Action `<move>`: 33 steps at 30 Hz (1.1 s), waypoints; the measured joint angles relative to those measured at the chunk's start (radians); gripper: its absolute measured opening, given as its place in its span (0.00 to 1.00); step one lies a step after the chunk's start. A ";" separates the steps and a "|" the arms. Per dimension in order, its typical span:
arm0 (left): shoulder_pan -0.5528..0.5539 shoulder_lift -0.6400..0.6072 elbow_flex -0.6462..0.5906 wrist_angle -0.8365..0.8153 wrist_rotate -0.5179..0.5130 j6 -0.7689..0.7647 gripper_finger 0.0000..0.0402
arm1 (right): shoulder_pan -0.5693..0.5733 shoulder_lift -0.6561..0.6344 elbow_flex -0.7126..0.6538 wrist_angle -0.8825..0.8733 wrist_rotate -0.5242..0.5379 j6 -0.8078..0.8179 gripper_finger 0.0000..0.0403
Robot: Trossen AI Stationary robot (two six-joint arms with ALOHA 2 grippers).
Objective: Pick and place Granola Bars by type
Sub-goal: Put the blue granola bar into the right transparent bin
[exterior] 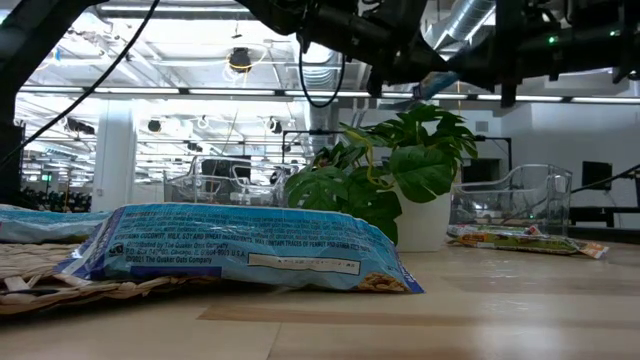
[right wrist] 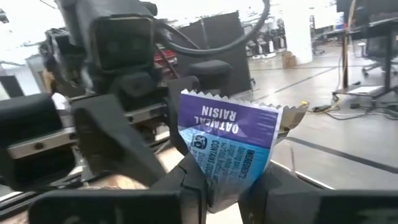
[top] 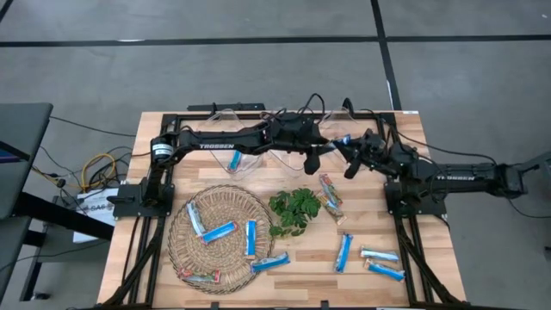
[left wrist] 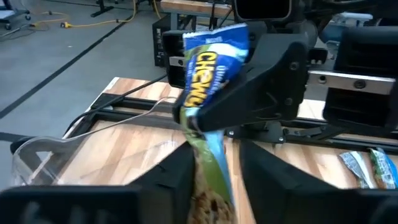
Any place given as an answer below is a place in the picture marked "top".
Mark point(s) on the round woven wicker mat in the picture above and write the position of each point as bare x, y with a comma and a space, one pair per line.
228, 262

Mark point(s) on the black desk leg frame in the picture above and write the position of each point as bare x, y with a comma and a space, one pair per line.
64, 215

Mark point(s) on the black power strip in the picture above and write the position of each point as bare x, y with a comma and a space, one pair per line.
232, 107

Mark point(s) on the red and green granola bar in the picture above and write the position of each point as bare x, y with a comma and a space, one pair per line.
330, 189
198, 276

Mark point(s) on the orange and green granola bar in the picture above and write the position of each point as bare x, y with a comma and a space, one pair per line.
336, 213

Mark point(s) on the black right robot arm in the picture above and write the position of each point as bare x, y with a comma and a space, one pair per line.
456, 177

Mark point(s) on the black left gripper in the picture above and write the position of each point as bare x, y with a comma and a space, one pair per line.
312, 133

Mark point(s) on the grey stand base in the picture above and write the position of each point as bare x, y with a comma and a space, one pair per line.
540, 161

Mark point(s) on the clear plastic container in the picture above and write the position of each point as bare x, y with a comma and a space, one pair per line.
286, 161
342, 118
249, 161

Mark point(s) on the white printed paper sheet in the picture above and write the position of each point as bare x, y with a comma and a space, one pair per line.
97, 206

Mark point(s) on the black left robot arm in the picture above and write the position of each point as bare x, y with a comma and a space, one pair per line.
215, 144

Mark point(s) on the black clamp post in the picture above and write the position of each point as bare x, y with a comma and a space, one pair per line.
214, 107

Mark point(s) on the black aluminium table frame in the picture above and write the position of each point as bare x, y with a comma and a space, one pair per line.
170, 120

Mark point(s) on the green leafy plant sprig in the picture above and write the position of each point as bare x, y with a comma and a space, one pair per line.
296, 210

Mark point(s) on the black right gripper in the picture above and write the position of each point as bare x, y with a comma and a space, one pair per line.
371, 148

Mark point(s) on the grey desk panel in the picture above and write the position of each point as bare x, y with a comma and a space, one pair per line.
10, 245

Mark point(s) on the white and blue granola bar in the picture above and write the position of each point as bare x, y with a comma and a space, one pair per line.
196, 217

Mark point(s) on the grey desk top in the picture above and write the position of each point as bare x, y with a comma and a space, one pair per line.
21, 129

